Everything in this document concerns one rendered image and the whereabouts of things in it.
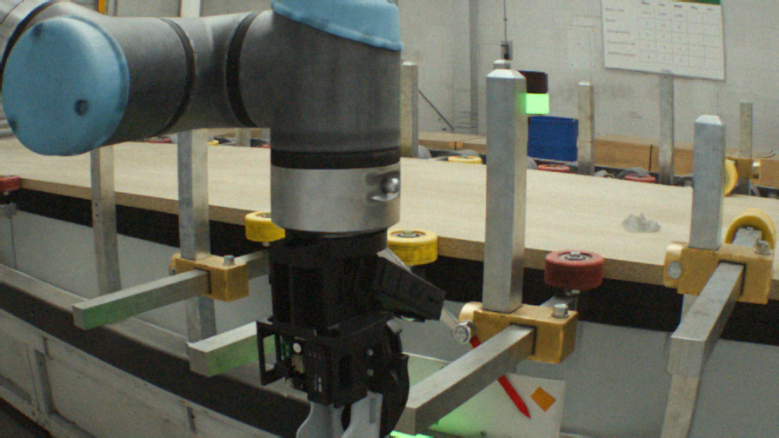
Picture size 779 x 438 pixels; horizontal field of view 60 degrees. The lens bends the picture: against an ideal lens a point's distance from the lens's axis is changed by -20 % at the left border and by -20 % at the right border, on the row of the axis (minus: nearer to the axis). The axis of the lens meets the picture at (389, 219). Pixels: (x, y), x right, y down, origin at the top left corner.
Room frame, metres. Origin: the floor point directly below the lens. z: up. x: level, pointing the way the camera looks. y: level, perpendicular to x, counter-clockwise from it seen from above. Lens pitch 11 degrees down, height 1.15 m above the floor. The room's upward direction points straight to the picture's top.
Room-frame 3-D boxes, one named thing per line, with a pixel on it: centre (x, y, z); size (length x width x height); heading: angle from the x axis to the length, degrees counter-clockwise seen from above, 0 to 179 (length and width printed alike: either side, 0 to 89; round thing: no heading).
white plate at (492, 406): (0.89, -0.09, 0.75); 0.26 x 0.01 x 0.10; 57
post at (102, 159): (1.31, 0.51, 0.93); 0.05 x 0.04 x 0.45; 57
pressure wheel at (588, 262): (0.98, -0.23, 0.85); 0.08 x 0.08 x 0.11
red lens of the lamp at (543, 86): (0.93, -0.15, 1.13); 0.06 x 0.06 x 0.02
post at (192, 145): (1.17, 0.29, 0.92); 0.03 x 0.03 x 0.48; 57
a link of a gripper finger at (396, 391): (0.57, 0.01, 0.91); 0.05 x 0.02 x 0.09; 57
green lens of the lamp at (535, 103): (0.93, -0.15, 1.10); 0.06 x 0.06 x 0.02
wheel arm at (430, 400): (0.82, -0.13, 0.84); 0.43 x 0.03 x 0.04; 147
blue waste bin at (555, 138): (6.72, -1.35, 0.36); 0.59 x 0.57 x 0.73; 148
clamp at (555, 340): (0.88, -0.15, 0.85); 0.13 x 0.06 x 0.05; 57
